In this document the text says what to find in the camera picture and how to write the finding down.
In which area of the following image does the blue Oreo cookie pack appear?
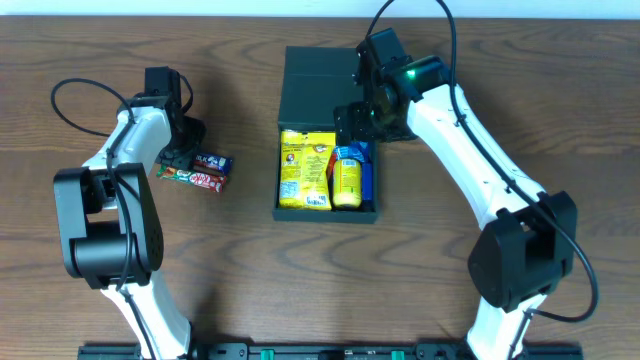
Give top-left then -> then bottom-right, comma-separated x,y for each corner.
334,141 -> 370,163

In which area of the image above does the Dairy Milk chocolate bar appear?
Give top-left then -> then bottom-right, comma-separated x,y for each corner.
194,153 -> 233,176

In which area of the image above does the yellow cylindrical candy container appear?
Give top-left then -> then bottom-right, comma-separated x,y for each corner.
333,159 -> 362,209

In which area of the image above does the red snack bag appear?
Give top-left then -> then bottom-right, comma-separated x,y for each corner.
326,152 -> 337,180

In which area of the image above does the dark green box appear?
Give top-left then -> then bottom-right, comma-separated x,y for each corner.
272,46 -> 379,224

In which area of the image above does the yellow snack bag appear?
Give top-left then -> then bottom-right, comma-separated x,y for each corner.
278,130 -> 336,211

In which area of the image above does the small blue box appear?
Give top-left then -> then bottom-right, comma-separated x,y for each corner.
361,162 -> 374,203

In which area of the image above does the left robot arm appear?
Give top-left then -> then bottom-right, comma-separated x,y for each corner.
54,93 -> 204,359

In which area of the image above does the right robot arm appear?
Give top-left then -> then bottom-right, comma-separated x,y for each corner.
335,55 -> 582,359

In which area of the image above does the KitKat Milo chocolate bar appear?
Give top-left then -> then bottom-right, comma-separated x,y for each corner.
156,165 -> 227,192

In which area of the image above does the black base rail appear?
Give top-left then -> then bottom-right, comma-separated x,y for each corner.
77,342 -> 584,360

